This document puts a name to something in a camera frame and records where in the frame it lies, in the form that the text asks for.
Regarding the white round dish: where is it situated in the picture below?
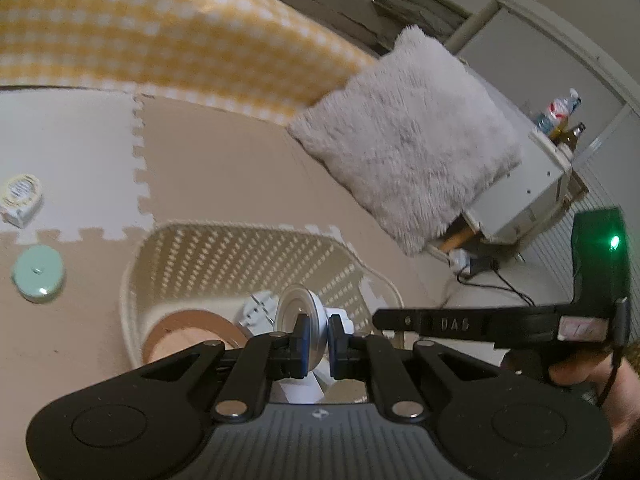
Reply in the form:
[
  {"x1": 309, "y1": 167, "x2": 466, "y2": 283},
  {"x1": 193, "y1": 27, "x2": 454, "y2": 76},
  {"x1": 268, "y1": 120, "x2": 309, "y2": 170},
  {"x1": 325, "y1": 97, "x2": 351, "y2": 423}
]
[{"x1": 274, "y1": 285, "x2": 329, "y2": 372}]

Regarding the cream perforated plastic basket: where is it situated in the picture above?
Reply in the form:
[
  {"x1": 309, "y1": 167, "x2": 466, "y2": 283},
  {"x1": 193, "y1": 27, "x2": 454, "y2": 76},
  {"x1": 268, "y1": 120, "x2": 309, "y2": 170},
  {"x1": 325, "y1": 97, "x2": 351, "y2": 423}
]
[{"x1": 119, "y1": 222, "x2": 373, "y2": 367}]

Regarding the mint green round lid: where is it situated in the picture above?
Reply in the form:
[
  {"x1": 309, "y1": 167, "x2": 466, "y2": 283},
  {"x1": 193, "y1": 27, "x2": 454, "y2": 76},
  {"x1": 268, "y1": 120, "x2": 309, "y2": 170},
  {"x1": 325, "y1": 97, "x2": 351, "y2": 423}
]
[{"x1": 12, "y1": 245, "x2": 65, "y2": 304}]

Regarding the person's right hand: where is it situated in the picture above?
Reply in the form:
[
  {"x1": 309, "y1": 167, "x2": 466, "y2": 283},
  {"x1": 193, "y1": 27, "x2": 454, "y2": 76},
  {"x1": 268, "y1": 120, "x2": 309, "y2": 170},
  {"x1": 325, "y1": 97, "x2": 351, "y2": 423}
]
[{"x1": 546, "y1": 341, "x2": 640, "y2": 449}]

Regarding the brown cork coaster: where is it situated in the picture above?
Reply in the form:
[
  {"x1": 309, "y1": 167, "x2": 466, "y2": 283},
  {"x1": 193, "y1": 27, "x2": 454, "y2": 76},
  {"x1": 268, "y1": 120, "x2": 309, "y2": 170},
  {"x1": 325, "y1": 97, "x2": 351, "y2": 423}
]
[{"x1": 142, "y1": 310, "x2": 248, "y2": 364}]

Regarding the white side table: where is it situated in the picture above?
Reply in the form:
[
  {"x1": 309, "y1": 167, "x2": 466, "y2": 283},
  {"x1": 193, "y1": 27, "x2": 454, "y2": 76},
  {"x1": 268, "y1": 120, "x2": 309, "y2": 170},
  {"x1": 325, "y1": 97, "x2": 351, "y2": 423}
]
[{"x1": 463, "y1": 110, "x2": 574, "y2": 246}]

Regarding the white power strip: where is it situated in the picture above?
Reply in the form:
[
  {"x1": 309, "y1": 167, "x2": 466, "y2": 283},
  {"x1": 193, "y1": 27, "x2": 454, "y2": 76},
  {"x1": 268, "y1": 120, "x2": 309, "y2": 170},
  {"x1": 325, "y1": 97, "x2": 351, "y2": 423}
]
[{"x1": 447, "y1": 248, "x2": 477, "y2": 272}]

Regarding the wooden furniture leg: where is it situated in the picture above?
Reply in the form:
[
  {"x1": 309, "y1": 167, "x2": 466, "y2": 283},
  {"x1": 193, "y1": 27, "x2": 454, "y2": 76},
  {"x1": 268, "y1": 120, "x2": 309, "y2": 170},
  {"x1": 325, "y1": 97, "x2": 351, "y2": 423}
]
[{"x1": 438, "y1": 226, "x2": 475, "y2": 254}]

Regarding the amber glass bottle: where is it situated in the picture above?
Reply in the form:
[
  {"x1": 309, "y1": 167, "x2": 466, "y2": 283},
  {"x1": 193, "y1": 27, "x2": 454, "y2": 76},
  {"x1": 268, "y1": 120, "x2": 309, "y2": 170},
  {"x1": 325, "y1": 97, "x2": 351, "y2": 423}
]
[{"x1": 549, "y1": 122, "x2": 586, "y2": 153}]

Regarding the clear plastic water bottle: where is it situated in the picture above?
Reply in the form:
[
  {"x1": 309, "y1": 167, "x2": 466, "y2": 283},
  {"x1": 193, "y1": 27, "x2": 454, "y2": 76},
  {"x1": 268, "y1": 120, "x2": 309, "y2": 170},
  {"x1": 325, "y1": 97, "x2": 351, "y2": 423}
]
[{"x1": 534, "y1": 88, "x2": 582, "y2": 134}]

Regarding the fluffy white pillow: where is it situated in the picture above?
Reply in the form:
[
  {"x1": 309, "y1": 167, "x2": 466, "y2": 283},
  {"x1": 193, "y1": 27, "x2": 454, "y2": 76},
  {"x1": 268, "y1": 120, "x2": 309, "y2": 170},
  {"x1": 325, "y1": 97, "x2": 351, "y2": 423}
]
[{"x1": 288, "y1": 26, "x2": 522, "y2": 256}]

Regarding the white cabinet door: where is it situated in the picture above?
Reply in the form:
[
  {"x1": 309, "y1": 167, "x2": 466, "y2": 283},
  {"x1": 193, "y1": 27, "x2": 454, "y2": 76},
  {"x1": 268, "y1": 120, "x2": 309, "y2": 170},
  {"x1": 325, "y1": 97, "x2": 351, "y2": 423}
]
[{"x1": 445, "y1": 0, "x2": 639, "y2": 170}]

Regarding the white foam mat tile left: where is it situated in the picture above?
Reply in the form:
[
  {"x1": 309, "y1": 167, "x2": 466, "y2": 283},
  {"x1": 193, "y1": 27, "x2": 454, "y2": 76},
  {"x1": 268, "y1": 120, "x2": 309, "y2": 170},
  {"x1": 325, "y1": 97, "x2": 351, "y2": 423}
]
[{"x1": 1, "y1": 89, "x2": 154, "y2": 245}]

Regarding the yellow gingham padded bumper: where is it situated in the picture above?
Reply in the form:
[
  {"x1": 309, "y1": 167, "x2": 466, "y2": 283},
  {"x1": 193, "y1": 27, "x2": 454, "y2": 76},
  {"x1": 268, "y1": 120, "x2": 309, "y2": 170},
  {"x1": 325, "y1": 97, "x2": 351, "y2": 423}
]
[{"x1": 1, "y1": 0, "x2": 373, "y2": 125}]

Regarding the black power cable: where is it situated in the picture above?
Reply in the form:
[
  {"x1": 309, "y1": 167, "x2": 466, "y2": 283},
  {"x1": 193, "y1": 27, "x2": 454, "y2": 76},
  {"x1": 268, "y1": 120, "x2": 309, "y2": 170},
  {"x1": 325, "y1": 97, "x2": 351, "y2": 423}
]
[{"x1": 455, "y1": 253, "x2": 539, "y2": 309}]

